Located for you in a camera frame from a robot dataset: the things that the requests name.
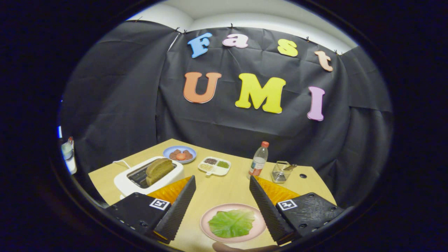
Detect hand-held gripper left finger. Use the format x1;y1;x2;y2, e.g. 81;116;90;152
105;175;197;245

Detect clear bottle with red cap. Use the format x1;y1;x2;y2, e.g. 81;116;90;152
248;141;270;177

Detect pink plate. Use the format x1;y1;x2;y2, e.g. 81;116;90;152
200;203;267;243

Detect brown bread slice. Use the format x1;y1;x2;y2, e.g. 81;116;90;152
146;170;174;186
146;158;174;177

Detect metal mesh holder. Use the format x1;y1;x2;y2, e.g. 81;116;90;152
272;161;292;184

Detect white divided dish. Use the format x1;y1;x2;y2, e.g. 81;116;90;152
198;156;231;176

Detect black backdrop cloth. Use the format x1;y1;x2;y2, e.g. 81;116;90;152
59;20;393;210

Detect blue plate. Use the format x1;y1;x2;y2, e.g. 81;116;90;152
163;146;197;164

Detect white container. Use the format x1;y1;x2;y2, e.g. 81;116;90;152
61;136;77;175

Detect green lettuce leaf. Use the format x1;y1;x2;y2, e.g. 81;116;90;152
208;209;255;238

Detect white toaster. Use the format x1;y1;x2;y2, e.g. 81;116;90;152
114;156;185;198

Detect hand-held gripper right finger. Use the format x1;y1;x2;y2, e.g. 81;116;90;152
249;175;345;245

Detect sliced sausage pieces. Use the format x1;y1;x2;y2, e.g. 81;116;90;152
169;149;193;161

